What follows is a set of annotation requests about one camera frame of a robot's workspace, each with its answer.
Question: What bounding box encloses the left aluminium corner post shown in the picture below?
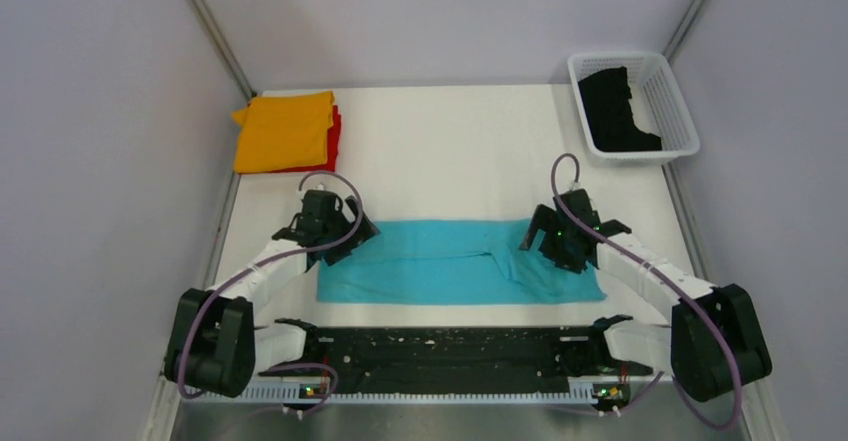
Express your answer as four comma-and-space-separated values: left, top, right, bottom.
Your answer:
186, 0, 256, 100

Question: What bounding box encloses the folded red t shirt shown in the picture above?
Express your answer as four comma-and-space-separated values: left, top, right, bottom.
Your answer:
274, 105, 342, 173

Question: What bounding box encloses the white slotted cable duct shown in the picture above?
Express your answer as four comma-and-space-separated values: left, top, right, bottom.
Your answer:
196, 377, 598, 405

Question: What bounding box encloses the cyan t shirt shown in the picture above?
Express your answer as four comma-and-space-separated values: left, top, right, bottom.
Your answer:
317, 219, 606, 306

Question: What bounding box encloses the aluminium frame rail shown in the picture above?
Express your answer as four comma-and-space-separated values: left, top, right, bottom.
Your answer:
139, 380, 787, 440

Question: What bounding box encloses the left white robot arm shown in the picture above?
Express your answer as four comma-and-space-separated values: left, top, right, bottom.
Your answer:
163, 190, 379, 399

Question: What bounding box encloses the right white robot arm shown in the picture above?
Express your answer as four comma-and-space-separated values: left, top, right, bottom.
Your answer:
519, 189, 773, 402

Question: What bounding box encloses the folded orange t shirt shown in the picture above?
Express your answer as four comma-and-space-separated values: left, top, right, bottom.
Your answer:
231, 91, 336, 174

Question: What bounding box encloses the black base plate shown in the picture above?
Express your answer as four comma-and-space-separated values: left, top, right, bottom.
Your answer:
298, 326, 653, 395

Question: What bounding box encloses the white plastic basket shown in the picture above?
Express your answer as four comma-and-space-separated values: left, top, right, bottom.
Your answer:
567, 51, 701, 167

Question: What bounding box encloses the black t shirt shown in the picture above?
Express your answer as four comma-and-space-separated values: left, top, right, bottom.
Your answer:
578, 66, 662, 153

